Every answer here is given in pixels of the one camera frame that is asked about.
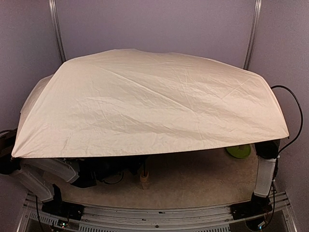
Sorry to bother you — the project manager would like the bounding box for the beige folding umbrella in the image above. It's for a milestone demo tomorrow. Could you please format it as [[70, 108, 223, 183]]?
[[12, 49, 289, 159]]

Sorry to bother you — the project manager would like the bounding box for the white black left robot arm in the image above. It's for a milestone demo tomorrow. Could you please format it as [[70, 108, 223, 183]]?
[[0, 130, 148, 206]]

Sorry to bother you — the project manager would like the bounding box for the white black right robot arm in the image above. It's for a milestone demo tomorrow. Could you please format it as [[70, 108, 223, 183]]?
[[253, 140, 280, 198]]

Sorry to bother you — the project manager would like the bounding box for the green flat plate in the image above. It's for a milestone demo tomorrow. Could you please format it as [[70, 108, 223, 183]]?
[[225, 145, 251, 159]]

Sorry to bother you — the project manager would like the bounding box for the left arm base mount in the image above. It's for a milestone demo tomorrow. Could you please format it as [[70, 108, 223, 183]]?
[[42, 202, 84, 221]]

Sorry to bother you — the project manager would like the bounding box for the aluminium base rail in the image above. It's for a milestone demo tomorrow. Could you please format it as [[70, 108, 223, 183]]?
[[16, 190, 297, 232]]

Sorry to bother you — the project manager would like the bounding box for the left corner aluminium post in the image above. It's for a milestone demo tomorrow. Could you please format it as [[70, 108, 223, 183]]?
[[48, 0, 67, 63]]

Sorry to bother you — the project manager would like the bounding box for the corner aluminium post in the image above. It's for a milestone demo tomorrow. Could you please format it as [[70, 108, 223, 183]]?
[[48, 0, 67, 63], [243, 0, 263, 70]]

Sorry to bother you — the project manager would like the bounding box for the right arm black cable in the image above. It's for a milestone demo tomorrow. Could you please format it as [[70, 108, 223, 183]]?
[[270, 84, 304, 150]]

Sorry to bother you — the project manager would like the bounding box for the right corner aluminium post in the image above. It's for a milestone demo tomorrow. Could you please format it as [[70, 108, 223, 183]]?
[[243, 0, 263, 70]]

